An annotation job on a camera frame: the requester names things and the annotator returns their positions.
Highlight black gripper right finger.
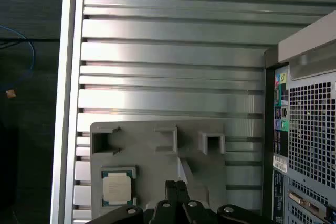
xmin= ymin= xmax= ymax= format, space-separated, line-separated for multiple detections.
xmin=176 ymin=180 xmax=274 ymax=224

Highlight open dark PC case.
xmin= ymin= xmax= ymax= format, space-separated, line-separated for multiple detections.
xmin=264 ymin=8 xmax=336 ymax=224

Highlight grey plastic parts rack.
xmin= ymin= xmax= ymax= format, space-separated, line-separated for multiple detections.
xmin=89 ymin=120 xmax=227 ymax=224

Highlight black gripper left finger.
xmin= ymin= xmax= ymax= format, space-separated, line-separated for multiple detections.
xmin=90 ymin=180 xmax=178 ymax=224

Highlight CPU with silver top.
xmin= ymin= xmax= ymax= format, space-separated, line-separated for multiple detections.
xmin=101 ymin=165 xmax=139 ymax=208

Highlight thin blue floor cable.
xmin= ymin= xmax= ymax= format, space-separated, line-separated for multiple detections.
xmin=0 ymin=24 xmax=36 ymax=91

